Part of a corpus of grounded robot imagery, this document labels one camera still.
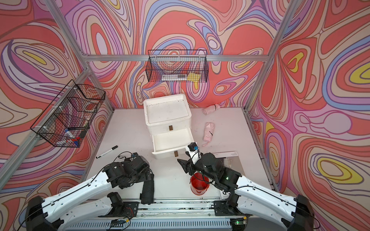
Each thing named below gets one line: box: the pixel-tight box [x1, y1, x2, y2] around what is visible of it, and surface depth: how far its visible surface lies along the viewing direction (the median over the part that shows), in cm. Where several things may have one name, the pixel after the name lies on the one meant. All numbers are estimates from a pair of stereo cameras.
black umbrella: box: [139, 173, 155, 206], surface depth 79 cm
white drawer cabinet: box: [143, 93, 192, 136], surface depth 88 cm
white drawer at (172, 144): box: [151, 128, 195, 160], surface depth 85 cm
